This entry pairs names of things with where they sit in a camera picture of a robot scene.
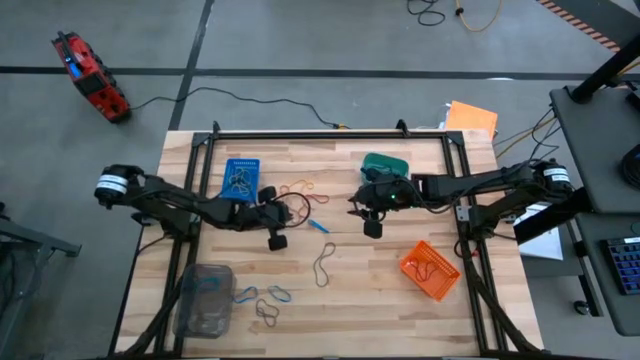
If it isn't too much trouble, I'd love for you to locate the black round object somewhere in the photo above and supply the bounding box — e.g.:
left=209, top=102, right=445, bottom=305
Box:
left=618, top=143, right=640, bottom=190

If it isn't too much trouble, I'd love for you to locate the white paper sheet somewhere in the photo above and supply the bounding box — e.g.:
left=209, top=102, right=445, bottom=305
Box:
left=514, top=202, right=565, bottom=261

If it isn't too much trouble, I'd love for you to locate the black keyboard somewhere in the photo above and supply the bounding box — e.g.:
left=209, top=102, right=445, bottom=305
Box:
left=602, top=236, right=640, bottom=296

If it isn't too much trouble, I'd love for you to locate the black desk post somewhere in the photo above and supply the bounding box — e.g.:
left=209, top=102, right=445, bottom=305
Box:
left=571, top=43, right=640, bottom=105

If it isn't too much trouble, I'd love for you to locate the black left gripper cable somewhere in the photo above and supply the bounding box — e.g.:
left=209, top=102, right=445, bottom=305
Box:
left=272, top=191, right=313, bottom=230

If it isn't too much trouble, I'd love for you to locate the orange rubber band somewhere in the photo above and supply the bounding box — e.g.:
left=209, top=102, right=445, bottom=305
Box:
left=278, top=178, right=316, bottom=198

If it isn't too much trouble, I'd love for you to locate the green plastic basket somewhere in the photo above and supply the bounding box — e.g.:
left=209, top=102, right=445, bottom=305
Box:
left=360, top=152, right=411, bottom=181

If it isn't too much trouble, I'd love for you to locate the yellow floor cable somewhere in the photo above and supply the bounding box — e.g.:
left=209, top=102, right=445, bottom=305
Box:
left=453, top=0, right=502, bottom=34

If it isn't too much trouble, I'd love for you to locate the yellow rubber band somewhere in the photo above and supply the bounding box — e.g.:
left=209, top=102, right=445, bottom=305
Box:
left=231, top=168, right=257, bottom=198
left=224, top=167, right=247, bottom=195

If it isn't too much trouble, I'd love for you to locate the orange black striped ramp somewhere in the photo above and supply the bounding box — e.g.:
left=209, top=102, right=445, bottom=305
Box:
left=535, top=0, right=624, bottom=52

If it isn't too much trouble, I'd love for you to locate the black desk cable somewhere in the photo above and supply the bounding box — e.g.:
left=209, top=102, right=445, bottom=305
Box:
left=499, top=107, right=564, bottom=166

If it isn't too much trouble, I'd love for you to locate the dark grey side desk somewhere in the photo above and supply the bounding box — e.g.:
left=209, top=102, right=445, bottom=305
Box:
left=548, top=84, right=640, bottom=216

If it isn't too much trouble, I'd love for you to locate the black coiled cable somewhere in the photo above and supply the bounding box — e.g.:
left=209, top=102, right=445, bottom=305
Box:
left=405, top=0, right=447, bottom=28

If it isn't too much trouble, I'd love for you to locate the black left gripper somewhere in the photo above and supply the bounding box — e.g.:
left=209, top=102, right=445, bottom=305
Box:
left=244, top=185, right=294, bottom=253

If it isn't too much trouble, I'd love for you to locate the black desk base bar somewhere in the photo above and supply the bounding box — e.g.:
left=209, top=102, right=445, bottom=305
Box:
left=513, top=188, right=594, bottom=246

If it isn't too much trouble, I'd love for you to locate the blue plastic basket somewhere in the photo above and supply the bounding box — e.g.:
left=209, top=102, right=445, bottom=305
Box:
left=221, top=157, right=262, bottom=204

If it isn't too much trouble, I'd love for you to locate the brown rubber band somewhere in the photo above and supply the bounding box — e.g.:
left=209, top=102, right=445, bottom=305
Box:
left=312, top=241, right=338, bottom=289
left=254, top=297, right=280, bottom=329
left=411, top=258, right=442, bottom=285

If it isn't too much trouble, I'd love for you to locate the clear grey plastic basket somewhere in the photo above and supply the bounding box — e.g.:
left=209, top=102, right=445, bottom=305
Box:
left=172, top=263, right=237, bottom=340

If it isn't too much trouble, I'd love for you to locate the black aluminium table frame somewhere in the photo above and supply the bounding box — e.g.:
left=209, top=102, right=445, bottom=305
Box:
left=107, top=118, right=544, bottom=360

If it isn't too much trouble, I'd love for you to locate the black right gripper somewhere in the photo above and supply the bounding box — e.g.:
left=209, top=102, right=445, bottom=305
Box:
left=347, top=168, right=424, bottom=240

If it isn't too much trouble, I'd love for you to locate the grey metal stand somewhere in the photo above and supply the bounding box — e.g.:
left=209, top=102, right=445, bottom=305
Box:
left=0, top=202, right=82, bottom=360

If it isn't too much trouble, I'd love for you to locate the dark grey keyboard desk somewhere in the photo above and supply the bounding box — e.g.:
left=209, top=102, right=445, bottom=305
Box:
left=574, top=212, right=640, bottom=337

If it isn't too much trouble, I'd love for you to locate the orange paper folder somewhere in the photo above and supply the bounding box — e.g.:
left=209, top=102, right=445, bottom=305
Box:
left=444, top=100, right=500, bottom=140

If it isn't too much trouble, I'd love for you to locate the orange plastic basket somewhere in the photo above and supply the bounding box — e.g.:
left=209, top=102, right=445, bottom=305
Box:
left=399, top=239, right=462, bottom=303

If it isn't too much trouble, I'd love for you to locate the black floor cable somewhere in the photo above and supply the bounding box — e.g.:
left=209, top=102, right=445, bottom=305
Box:
left=130, top=86, right=351, bottom=130

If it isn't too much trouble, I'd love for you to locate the red rubber band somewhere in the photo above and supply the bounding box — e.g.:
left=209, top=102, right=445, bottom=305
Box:
left=291, top=192, right=332, bottom=227

